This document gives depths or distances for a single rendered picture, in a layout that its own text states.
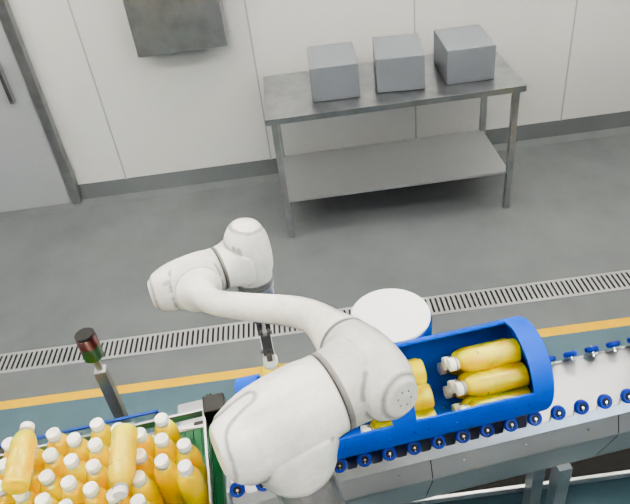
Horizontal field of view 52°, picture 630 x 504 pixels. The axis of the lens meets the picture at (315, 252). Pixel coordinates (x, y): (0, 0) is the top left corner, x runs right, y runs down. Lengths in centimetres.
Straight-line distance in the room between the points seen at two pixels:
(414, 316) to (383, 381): 130
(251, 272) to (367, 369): 56
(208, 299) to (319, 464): 47
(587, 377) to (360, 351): 138
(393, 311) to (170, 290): 105
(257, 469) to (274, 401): 10
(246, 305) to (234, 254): 21
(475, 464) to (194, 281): 111
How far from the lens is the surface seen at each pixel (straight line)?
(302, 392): 95
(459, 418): 188
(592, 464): 305
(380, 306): 229
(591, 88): 550
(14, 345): 431
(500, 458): 212
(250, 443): 94
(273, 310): 123
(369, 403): 97
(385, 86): 415
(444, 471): 208
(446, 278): 402
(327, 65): 406
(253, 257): 144
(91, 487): 193
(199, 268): 140
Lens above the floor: 258
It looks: 37 degrees down
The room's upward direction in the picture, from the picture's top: 8 degrees counter-clockwise
